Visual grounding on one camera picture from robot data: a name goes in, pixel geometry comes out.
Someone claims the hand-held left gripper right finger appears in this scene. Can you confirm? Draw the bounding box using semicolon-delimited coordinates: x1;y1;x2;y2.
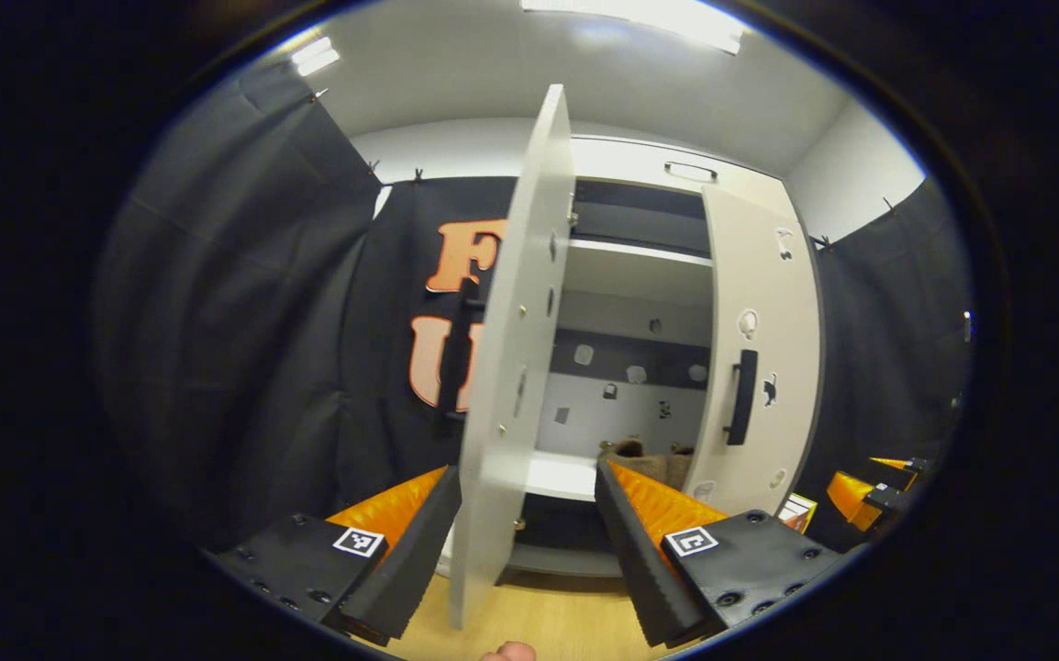
594;460;849;649

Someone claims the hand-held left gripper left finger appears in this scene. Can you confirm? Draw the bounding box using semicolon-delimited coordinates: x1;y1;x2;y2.
206;465;464;648

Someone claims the white shoe cabinet door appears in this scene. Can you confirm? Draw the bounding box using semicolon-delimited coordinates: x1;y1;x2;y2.
681;184;822;517
449;84;576;630

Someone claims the white shoe cabinet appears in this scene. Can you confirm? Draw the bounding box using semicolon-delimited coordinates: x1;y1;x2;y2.
500;134;806;579

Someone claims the large ceiling light panel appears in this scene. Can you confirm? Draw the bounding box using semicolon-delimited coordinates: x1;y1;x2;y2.
520;0;746;54

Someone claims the small ceiling light panel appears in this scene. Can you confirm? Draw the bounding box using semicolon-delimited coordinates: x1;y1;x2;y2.
291;37;340;76

